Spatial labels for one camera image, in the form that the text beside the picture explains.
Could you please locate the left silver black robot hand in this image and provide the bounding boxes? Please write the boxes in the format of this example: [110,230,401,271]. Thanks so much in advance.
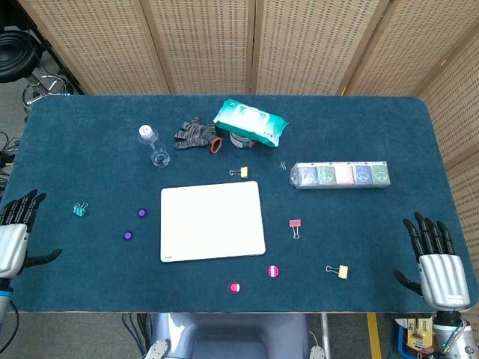
[0,189,63,280]

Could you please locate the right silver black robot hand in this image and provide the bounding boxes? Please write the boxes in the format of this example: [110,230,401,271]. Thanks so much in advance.
[393,212,472,311]

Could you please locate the white magnetic board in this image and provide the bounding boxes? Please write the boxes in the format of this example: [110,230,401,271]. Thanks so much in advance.
[159,180,267,263]

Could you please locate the yellow electronic module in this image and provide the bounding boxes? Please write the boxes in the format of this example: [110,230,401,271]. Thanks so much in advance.
[395,316,436,355]

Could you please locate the large yellow binder clip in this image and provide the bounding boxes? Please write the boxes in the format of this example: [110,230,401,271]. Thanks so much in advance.
[325,264,349,280]

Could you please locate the blue carpet table mat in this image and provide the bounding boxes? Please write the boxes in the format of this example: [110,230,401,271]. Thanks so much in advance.
[7,93,472,314]

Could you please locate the metal table leg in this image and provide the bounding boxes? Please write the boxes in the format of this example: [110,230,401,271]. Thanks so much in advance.
[320,313,332,359]

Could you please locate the wrapped tissue multipack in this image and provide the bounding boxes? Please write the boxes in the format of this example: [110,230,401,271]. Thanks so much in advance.
[290,161,391,191]

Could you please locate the clear plastic water bottle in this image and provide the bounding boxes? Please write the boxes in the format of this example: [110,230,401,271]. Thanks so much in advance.
[137,124,171,169]

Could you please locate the black stool chrome base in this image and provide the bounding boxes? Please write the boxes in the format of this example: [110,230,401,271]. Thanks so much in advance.
[0,28,78,113]

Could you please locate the grey knit work glove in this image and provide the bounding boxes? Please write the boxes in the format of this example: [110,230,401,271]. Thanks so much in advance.
[173,116,225,154]

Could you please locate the grey robot torso base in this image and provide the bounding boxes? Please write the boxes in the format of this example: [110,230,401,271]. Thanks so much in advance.
[144,312,326,359]

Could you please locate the woven folding screen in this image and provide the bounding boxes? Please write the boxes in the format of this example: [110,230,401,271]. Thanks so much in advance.
[16,0,479,359]

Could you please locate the green wet wipes pack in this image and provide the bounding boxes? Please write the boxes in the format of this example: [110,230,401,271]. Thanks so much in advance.
[213,98,290,148]

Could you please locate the black floor cables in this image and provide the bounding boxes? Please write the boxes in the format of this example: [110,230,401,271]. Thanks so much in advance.
[0,129,22,195]

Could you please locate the cable bundle under table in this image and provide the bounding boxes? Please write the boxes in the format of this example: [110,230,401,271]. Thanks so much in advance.
[121,313,153,358]

